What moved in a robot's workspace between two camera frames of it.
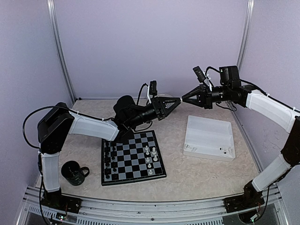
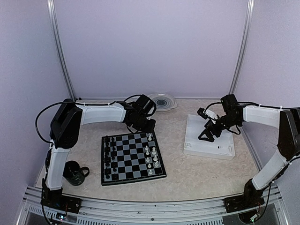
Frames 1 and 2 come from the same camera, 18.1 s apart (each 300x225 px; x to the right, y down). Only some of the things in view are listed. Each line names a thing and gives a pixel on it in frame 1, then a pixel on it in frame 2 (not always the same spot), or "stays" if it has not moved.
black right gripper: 205,97 to 210,126
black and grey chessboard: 137,159 stays
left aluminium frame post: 54,25 stays
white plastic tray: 209,138 stays
